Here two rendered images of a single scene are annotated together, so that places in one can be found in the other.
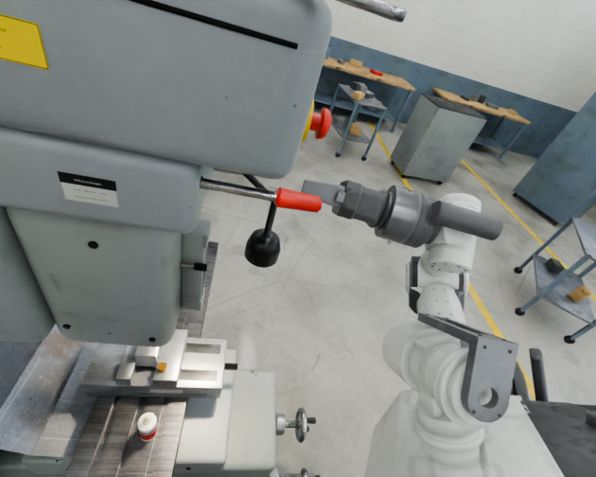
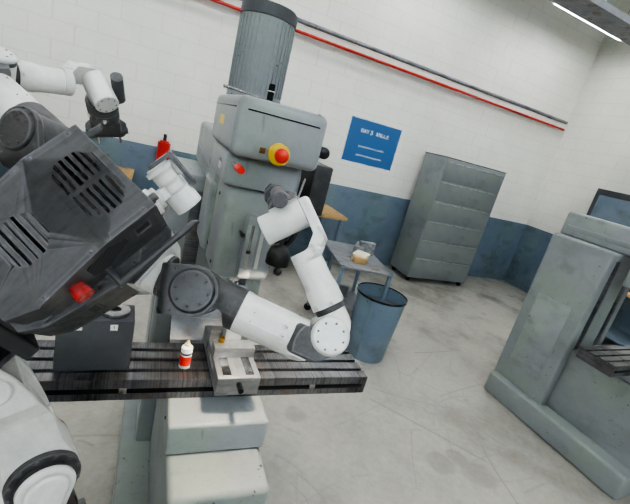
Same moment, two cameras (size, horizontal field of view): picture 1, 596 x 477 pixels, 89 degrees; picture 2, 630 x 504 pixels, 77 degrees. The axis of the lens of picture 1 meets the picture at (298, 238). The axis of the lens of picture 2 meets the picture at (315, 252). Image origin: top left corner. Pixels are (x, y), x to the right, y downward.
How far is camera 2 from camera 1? 1.15 m
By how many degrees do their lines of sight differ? 73
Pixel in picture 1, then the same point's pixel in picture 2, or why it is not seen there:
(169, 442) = (178, 375)
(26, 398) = (196, 323)
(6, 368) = not seen: hidden behind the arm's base
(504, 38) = not seen: outside the picture
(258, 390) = (242, 474)
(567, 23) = not seen: outside the picture
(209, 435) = (188, 413)
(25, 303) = (206, 220)
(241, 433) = (197, 465)
